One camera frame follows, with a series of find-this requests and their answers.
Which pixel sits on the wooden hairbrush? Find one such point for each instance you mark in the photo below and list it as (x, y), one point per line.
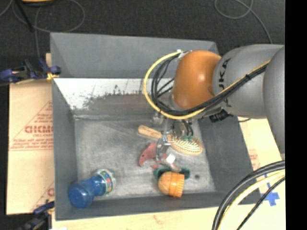
(187, 146)

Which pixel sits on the blue plastic bottle with print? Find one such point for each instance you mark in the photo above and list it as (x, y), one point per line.
(88, 189)

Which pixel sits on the dark green curved thing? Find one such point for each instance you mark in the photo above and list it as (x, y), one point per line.
(185, 171)

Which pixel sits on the grey metal bin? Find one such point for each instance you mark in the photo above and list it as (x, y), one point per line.
(115, 147)

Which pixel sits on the brown cardboard board red print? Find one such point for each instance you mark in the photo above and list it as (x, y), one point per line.
(28, 157)

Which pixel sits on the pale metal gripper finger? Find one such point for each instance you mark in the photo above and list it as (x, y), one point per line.
(162, 144)
(171, 159)

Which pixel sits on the red toy fish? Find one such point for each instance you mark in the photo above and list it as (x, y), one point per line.
(148, 153)

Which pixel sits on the black cylinder on white bracket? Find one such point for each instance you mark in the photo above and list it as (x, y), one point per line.
(219, 116)

